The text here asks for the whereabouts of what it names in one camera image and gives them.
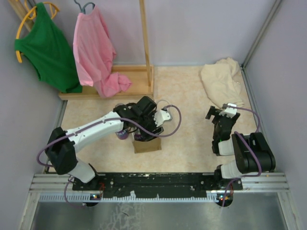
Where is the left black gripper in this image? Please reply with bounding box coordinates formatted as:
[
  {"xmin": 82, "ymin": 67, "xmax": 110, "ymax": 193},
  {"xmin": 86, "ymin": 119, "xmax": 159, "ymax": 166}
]
[{"xmin": 137, "ymin": 110, "xmax": 164, "ymax": 141}]

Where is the purple can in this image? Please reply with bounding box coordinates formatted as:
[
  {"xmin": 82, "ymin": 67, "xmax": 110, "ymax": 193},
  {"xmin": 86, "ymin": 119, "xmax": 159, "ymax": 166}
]
[
  {"xmin": 134, "ymin": 133, "xmax": 143, "ymax": 141},
  {"xmin": 116, "ymin": 130, "xmax": 129, "ymax": 140}
]

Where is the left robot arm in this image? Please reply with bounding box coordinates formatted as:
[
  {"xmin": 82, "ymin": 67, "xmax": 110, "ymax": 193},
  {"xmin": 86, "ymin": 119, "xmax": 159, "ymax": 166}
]
[{"xmin": 45, "ymin": 96, "xmax": 171, "ymax": 190}]

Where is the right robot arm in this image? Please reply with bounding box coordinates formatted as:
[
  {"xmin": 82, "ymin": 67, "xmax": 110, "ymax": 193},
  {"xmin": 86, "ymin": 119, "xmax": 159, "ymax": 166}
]
[{"xmin": 205, "ymin": 103, "xmax": 276, "ymax": 190}]

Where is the cream folded cloth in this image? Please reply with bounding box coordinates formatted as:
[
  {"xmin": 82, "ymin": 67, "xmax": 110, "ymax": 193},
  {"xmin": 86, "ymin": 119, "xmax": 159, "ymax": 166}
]
[{"xmin": 200, "ymin": 57, "xmax": 244, "ymax": 108}]

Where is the wooden clothes rack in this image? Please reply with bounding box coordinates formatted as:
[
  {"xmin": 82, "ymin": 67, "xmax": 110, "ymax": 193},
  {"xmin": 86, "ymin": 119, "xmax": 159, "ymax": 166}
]
[{"xmin": 8, "ymin": 0, "xmax": 154, "ymax": 101}]

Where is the pink shirt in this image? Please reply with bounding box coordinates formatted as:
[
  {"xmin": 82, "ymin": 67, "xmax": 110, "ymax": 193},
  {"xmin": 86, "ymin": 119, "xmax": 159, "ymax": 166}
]
[{"xmin": 73, "ymin": 6, "xmax": 132, "ymax": 98}]

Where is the green tank top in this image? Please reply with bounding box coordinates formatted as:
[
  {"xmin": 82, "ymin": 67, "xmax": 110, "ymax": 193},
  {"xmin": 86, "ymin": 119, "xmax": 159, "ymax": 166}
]
[{"xmin": 14, "ymin": 2, "xmax": 83, "ymax": 93}]

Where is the grey clothes hanger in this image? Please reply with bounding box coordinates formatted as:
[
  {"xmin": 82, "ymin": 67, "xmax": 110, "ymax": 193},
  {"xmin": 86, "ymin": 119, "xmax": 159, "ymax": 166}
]
[{"xmin": 74, "ymin": 0, "xmax": 95, "ymax": 14}]

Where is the yellow clothes hanger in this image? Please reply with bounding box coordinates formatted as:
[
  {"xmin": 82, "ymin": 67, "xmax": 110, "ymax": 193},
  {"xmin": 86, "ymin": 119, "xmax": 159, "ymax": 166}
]
[{"xmin": 15, "ymin": 1, "xmax": 60, "ymax": 63}]

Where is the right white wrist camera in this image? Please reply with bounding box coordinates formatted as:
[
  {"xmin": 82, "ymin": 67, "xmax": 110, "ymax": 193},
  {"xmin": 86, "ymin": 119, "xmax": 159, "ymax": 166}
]
[{"xmin": 219, "ymin": 103, "xmax": 237, "ymax": 118}]

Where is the canvas bag with white handles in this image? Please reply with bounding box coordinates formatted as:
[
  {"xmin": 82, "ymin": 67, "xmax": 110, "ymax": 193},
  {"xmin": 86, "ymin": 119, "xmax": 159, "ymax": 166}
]
[{"xmin": 132, "ymin": 107, "xmax": 170, "ymax": 153}]

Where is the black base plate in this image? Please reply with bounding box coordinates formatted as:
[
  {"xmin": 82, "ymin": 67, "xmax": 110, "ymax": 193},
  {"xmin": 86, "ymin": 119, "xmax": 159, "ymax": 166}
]
[{"xmin": 72, "ymin": 172, "xmax": 230, "ymax": 198}]

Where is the aluminium rail frame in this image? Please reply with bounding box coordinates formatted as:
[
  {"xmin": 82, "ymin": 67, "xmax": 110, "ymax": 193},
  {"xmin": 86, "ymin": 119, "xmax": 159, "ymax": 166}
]
[{"xmin": 30, "ymin": 172, "xmax": 290, "ymax": 192}]

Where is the white cable duct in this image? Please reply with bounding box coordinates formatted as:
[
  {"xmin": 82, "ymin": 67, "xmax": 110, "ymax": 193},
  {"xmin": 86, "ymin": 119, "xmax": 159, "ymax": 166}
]
[{"xmin": 38, "ymin": 193, "xmax": 223, "ymax": 204}]

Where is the metal corner post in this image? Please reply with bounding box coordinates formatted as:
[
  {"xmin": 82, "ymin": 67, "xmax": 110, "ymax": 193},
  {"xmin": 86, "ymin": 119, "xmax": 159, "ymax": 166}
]
[{"xmin": 240, "ymin": 0, "xmax": 283, "ymax": 69}]

